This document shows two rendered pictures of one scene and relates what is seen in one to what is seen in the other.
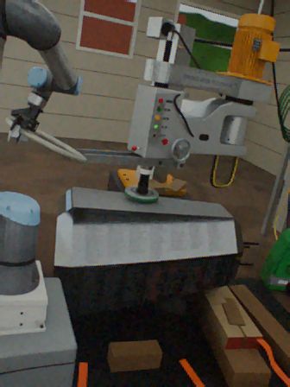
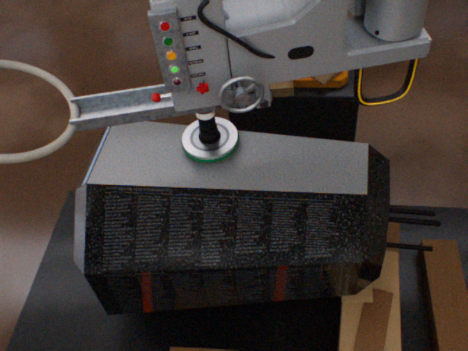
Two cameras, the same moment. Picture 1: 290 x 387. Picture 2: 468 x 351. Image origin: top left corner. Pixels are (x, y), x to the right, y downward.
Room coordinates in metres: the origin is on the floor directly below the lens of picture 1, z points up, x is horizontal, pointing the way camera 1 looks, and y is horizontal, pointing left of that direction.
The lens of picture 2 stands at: (1.09, -0.77, 2.39)
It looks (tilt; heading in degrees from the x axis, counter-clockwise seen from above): 50 degrees down; 31
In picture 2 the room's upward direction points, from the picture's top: 8 degrees counter-clockwise
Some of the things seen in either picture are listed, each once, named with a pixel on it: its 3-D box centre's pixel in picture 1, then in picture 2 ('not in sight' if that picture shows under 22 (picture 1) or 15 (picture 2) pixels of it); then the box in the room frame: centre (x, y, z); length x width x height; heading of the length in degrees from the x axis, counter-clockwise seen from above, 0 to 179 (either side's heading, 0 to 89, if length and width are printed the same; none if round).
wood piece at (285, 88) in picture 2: (154, 186); (280, 77); (2.82, -0.03, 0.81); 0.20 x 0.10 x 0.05; 26
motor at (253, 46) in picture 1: (251, 49); not in sight; (2.65, -0.51, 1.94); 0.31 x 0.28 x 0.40; 34
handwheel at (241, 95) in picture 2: (178, 148); (239, 87); (2.26, -0.13, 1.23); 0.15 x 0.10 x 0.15; 124
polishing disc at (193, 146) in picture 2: (141, 192); (209, 137); (2.29, 0.04, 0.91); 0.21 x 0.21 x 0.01
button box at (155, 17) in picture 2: (155, 117); (170, 52); (2.16, 0.04, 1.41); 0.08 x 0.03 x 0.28; 124
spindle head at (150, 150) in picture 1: (165, 123); (217, 35); (2.34, -0.03, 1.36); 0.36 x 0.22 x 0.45; 124
